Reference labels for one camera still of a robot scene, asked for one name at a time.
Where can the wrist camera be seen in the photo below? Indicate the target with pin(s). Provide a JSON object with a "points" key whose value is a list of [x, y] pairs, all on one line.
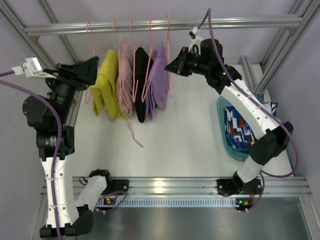
{"points": [[196, 39], [31, 68]]}

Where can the yellow trousers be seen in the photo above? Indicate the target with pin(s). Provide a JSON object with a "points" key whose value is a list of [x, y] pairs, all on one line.
{"points": [[104, 92]]}

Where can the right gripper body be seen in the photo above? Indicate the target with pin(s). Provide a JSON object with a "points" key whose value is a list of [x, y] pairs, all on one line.
{"points": [[186, 61]]}

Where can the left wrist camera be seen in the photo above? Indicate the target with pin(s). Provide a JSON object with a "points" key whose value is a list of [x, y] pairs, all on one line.
{"points": [[31, 68]]}

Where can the blue patterned trousers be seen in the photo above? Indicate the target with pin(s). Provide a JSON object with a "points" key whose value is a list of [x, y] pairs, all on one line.
{"points": [[238, 133]]}

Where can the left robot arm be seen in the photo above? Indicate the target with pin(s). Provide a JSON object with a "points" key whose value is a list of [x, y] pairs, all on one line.
{"points": [[67, 215]]}

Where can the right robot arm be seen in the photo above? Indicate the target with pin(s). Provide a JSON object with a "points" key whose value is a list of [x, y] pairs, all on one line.
{"points": [[271, 135]]}

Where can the teal plastic bin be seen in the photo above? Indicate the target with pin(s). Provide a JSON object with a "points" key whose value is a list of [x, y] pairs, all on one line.
{"points": [[221, 104]]}

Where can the aluminium hanging rail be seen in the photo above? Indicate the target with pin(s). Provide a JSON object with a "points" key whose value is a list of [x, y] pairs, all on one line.
{"points": [[59, 29]]}

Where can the pink hanger of blue trousers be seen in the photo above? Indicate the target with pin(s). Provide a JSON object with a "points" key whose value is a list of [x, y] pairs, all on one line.
{"points": [[169, 53]]}

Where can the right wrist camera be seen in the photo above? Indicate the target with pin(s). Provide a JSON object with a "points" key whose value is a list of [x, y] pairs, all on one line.
{"points": [[196, 39]]}

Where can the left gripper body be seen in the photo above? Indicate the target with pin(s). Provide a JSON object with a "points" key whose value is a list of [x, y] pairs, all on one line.
{"points": [[73, 75]]}

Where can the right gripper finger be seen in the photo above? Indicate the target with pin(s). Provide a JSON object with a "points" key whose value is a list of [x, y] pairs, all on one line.
{"points": [[179, 59], [173, 68]]}

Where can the aluminium front rail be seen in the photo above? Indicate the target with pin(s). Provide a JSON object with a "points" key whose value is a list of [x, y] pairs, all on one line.
{"points": [[187, 187]]}

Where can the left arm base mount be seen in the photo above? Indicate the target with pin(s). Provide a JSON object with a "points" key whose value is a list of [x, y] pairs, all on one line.
{"points": [[117, 186]]}

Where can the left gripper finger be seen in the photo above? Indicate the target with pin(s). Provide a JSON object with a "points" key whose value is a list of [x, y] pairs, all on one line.
{"points": [[87, 67], [87, 78]]}

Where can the pink trousers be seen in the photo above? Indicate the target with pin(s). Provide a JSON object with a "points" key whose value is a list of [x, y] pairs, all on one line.
{"points": [[127, 106]]}

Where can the purple trousers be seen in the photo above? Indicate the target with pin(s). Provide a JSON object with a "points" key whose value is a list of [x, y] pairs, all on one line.
{"points": [[158, 78]]}

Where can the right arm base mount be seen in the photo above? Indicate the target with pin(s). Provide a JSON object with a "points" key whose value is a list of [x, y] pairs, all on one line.
{"points": [[231, 186]]}

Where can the pink hanger of purple trousers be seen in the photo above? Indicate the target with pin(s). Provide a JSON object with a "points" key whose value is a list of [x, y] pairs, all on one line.
{"points": [[146, 84]]}

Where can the grey slotted cable duct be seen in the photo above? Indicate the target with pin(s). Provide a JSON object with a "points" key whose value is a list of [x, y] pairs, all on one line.
{"points": [[170, 202]]}

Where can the black trousers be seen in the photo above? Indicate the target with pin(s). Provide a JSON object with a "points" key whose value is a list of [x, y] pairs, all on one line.
{"points": [[141, 64]]}

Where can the pink hanger of black trousers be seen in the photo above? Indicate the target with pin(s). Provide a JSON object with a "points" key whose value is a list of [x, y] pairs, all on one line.
{"points": [[134, 81]]}

